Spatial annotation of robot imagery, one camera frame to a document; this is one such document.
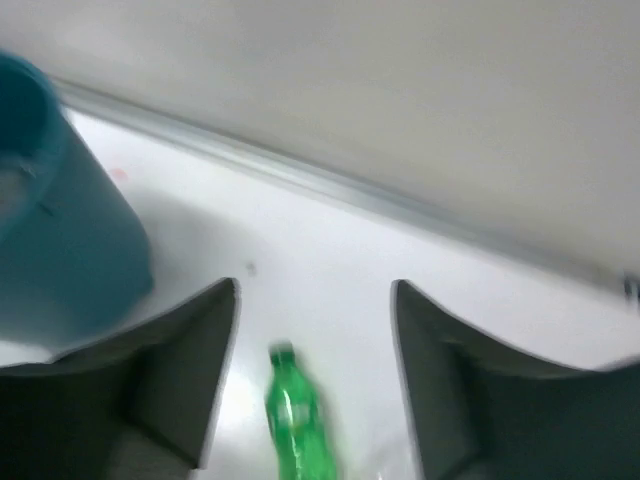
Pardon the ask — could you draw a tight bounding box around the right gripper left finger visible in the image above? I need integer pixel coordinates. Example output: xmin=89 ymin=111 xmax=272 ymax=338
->
xmin=1 ymin=278 xmax=238 ymax=479

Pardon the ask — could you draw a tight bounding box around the teal plastic bin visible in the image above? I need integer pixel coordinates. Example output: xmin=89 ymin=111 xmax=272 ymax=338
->
xmin=1 ymin=52 xmax=153 ymax=347

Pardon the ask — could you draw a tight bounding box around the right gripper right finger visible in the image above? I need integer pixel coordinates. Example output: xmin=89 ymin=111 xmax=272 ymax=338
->
xmin=392 ymin=280 xmax=639 ymax=479

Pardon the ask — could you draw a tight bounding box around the green plastic bottle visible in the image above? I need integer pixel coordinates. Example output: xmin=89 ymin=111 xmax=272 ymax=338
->
xmin=265 ymin=343 xmax=339 ymax=479

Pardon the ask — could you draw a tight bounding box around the aluminium frame rail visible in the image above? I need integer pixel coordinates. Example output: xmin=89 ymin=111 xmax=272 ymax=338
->
xmin=54 ymin=78 xmax=639 ymax=305

